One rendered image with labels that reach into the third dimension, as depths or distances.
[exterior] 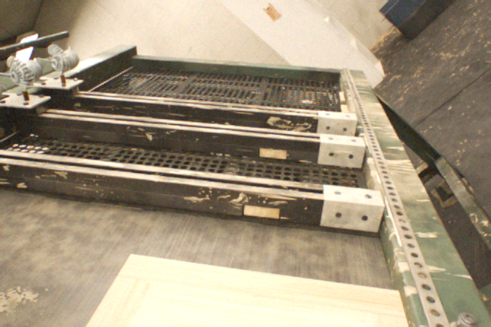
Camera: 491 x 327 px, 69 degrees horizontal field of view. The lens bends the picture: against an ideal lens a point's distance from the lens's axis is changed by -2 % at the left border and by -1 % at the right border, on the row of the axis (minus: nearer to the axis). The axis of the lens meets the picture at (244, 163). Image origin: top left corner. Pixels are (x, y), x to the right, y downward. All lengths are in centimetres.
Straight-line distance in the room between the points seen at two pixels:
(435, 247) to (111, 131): 92
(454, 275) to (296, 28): 360
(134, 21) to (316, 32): 316
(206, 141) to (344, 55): 322
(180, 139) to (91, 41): 571
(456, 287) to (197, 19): 544
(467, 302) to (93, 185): 78
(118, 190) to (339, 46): 350
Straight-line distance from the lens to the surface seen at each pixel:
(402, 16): 449
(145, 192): 87
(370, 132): 121
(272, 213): 82
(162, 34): 610
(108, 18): 647
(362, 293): 68
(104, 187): 91
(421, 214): 86
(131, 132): 116
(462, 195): 193
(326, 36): 412
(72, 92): 146
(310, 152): 106
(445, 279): 72
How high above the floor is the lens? 135
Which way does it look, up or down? 11 degrees down
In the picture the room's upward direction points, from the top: 52 degrees counter-clockwise
